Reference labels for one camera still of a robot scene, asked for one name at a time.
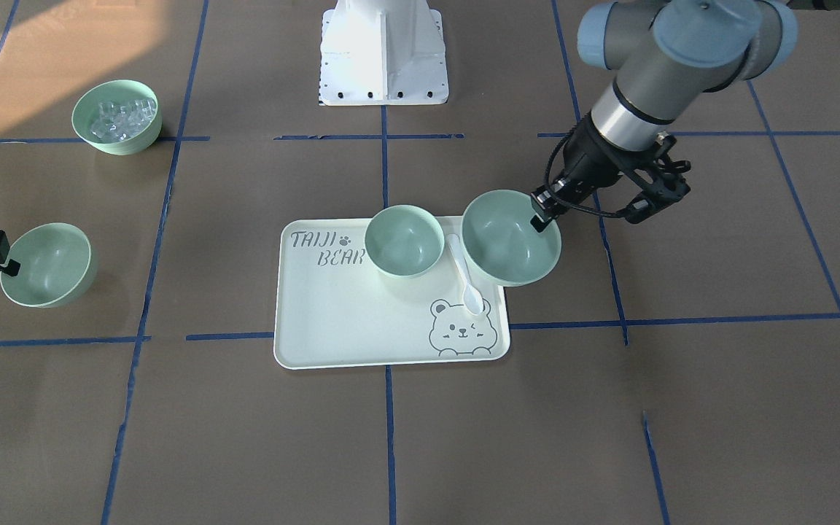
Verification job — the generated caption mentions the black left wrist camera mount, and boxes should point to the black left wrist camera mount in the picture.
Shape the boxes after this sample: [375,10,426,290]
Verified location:
[621,132,691,224]

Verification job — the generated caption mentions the green bowl on tray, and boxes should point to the green bowl on tray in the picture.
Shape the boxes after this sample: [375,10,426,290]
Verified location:
[364,205,446,279]

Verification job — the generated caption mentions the green bowl with ice cubes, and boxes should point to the green bowl with ice cubes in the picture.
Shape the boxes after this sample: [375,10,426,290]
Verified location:
[71,79,163,156]

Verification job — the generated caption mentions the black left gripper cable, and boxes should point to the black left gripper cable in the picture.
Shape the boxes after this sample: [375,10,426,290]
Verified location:
[544,130,629,219]

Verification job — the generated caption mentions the white plastic spoon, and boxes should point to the white plastic spoon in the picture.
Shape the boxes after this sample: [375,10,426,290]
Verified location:
[446,233,486,316]

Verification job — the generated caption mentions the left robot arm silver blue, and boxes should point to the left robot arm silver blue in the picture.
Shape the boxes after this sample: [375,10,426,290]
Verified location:
[531,1,798,232]

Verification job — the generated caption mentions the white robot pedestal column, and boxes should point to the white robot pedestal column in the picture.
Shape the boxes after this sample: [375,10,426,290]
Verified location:
[318,1,450,106]

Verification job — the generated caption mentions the cream bear tray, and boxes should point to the cream bear tray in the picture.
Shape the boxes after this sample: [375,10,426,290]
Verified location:
[273,218,510,370]

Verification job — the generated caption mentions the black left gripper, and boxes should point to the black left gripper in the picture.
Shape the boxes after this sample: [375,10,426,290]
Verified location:
[530,115,629,233]

